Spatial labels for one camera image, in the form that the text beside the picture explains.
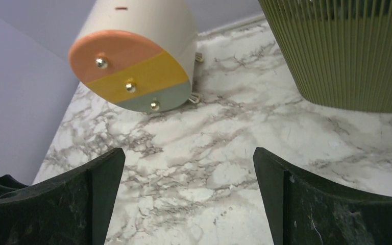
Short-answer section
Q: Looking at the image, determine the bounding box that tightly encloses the green plastic waste bin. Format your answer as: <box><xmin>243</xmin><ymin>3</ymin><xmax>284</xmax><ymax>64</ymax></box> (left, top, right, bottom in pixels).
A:
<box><xmin>259</xmin><ymin>0</ymin><xmax>392</xmax><ymax>113</ymax></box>

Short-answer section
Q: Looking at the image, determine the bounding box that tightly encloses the cream round drawer cabinet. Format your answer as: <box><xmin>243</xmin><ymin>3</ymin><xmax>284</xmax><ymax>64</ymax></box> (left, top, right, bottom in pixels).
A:
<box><xmin>68</xmin><ymin>0</ymin><xmax>203</xmax><ymax>113</ymax></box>

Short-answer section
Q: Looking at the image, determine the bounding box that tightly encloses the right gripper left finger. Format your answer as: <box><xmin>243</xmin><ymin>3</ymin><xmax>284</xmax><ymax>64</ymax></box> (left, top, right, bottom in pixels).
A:
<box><xmin>0</xmin><ymin>148</ymin><xmax>125</xmax><ymax>244</ymax></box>

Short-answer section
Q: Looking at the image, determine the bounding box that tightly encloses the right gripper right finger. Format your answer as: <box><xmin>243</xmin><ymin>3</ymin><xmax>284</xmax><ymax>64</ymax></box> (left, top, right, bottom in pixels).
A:
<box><xmin>253</xmin><ymin>148</ymin><xmax>392</xmax><ymax>244</ymax></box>

